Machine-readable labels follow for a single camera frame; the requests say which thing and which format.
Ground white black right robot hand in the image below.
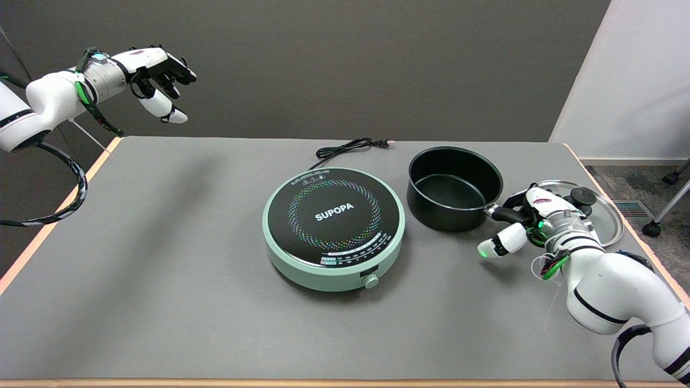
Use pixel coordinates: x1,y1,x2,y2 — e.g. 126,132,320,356
477,186,580,259

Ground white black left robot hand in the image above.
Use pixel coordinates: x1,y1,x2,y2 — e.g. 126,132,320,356
126,46,198,125

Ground black pot with handle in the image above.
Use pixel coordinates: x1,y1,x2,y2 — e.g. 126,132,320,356
406,147,527,233

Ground glass lid with black knob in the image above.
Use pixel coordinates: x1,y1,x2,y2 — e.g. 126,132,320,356
534,179,625,248

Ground metal floor vent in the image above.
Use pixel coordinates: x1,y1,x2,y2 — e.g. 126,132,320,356
612,199,656,219

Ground metal chair leg with caster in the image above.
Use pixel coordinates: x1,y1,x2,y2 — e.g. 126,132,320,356
662,158,690,186
641,178,690,238

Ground green round induction cooker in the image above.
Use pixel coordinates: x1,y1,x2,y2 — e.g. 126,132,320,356
262,167,406,293

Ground grey table mat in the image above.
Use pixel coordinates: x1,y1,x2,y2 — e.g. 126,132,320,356
0,136,690,381

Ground green red right wrist wires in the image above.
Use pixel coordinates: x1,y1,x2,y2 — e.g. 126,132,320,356
531,237,571,281

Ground green black left wrist cable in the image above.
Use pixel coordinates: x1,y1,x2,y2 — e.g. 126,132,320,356
74,47,126,137

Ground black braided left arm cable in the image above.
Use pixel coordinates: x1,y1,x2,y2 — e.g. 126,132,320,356
0,141,88,227

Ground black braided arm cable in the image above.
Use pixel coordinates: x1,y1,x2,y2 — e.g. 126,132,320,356
611,250,656,388
0,141,88,227

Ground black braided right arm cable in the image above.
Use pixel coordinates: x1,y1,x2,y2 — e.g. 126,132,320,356
611,250,656,388

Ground black power cord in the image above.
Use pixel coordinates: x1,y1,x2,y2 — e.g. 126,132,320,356
307,137,395,172

